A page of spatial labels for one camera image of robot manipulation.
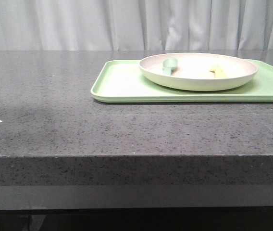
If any white round plate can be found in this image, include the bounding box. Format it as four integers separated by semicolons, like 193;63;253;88
139;52;259;91

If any yellow plastic fork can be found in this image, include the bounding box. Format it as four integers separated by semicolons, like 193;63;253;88
209;64;227;78

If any light green tray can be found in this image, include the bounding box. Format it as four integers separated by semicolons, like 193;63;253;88
91;60;273;103

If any pale green spoon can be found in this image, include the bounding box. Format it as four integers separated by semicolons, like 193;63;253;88
162;58;178;75

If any white curtain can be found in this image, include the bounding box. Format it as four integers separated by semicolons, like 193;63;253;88
0;0;273;51

